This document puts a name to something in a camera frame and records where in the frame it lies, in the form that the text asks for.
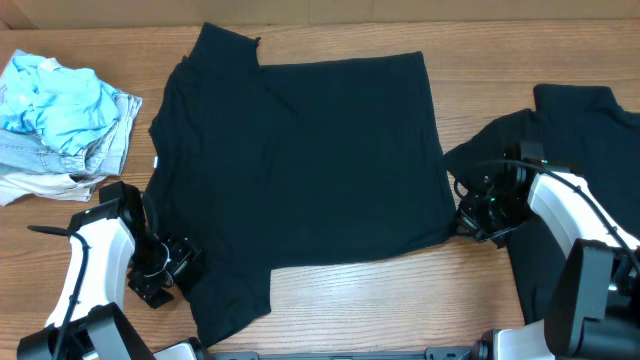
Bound light blue crumpled shirt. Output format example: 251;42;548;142
1;50;120;155

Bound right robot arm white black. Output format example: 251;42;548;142
456;141;639;359

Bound black t-shirt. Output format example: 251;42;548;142
146;23;455;346

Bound folded pale pink garment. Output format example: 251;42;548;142
1;172;106;206

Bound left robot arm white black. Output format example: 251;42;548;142
17;182;209;360

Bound folded blue denim jeans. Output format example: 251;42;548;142
1;91;143;176

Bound black clothes pile right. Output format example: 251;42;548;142
444;84;639;323

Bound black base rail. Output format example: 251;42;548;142
211;346;472;360

